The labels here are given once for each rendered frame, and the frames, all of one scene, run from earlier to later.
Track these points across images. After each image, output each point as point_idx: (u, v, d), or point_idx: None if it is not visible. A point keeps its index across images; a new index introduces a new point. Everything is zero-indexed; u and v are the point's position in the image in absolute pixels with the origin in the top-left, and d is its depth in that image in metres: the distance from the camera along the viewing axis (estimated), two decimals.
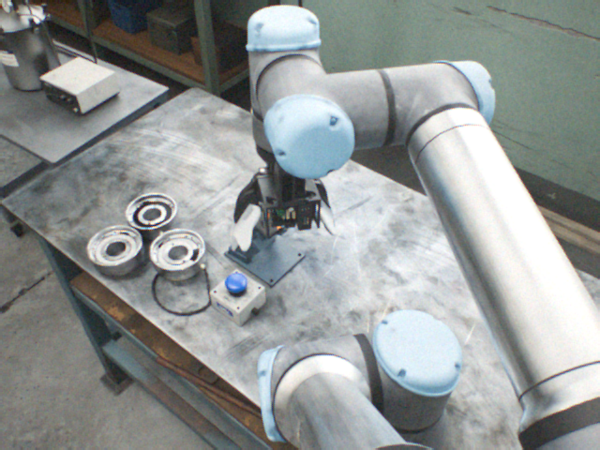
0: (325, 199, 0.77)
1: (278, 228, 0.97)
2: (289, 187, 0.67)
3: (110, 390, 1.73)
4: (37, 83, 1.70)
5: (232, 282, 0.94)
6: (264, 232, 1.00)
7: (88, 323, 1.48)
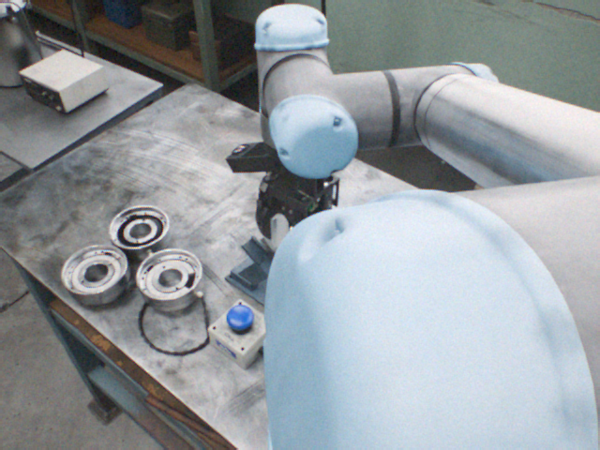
0: None
1: None
2: None
3: (98, 418, 1.56)
4: (18, 80, 1.53)
5: (235, 317, 0.77)
6: (275, 255, 0.83)
7: (71, 350, 1.31)
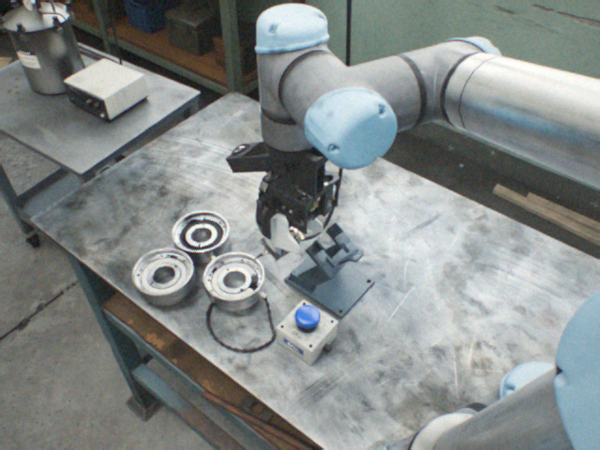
0: None
1: None
2: None
3: (138, 414, 1.62)
4: (60, 87, 1.59)
5: (304, 317, 0.82)
6: (275, 255, 0.83)
7: (119, 348, 1.37)
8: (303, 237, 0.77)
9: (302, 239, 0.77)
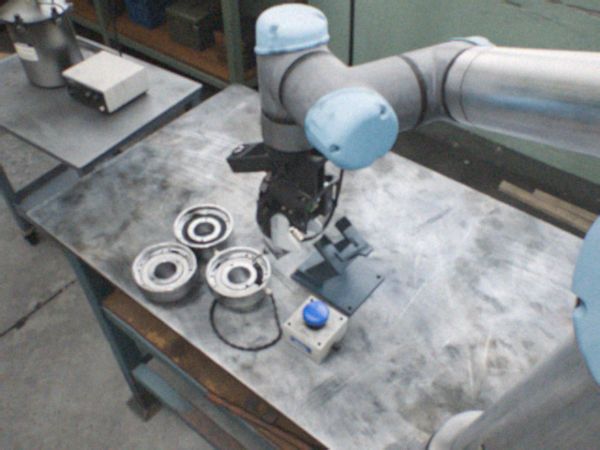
0: None
1: None
2: None
3: (138, 415, 1.58)
4: (58, 80, 1.55)
5: (312, 313, 0.79)
6: (276, 254, 0.83)
7: (119, 347, 1.33)
8: (302, 238, 0.77)
9: (301, 240, 0.77)
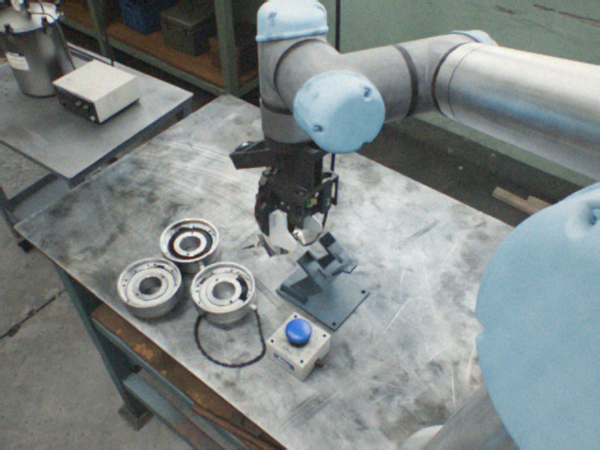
0: None
1: (290, 251, 0.80)
2: None
3: (129, 424, 1.58)
4: (50, 89, 1.55)
5: (294, 331, 0.79)
6: (270, 252, 0.83)
7: (109, 357, 1.33)
8: (305, 243, 0.78)
9: (303, 245, 0.78)
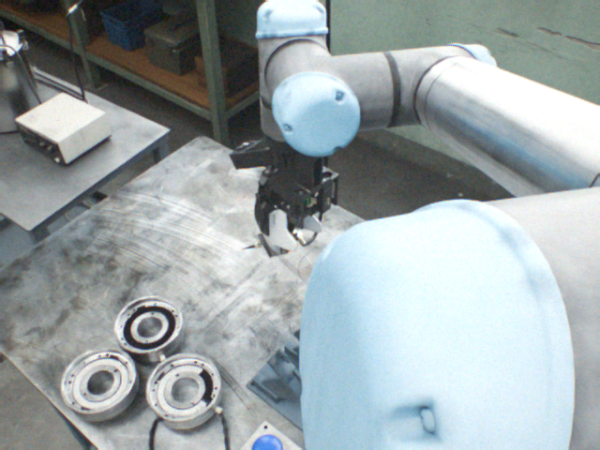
0: None
1: (290, 251, 0.80)
2: None
3: None
4: (13, 125, 1.43)
5: None
6: (270, 252, 0.83)
7: (72, 427, 1.21)
8: (305, 243, 0.78)
9: (303, 245, 0.78)
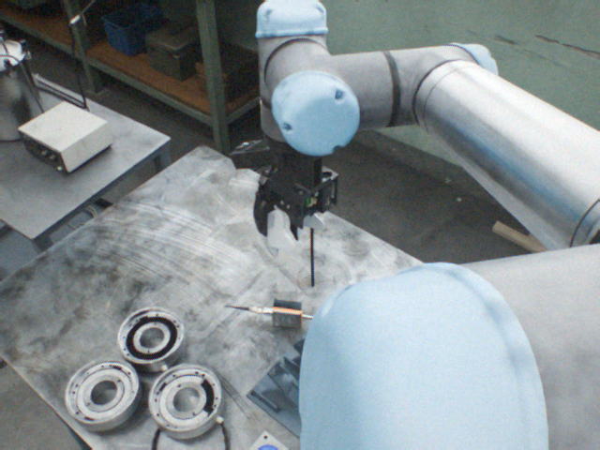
0: None
1: (301, 326, 0.91)
2: None
3: None
4: (16, 133, 1.44)
5: None
6: (276, 322, 0.90)
7: (75, 432, 1.22)
8: None
9: None
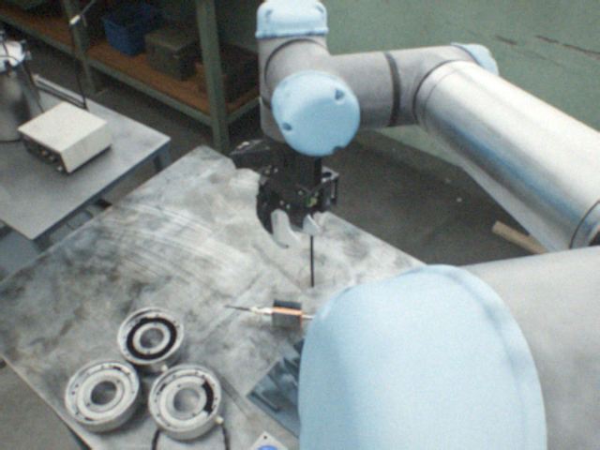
0: None
1: (301, 326, 0.91)
2: None
3: None
4: (16, 134, 1.44)
5: None
6: (276, 323, 0.90)
7: (75, 432, 1.22)
8: None
9: None
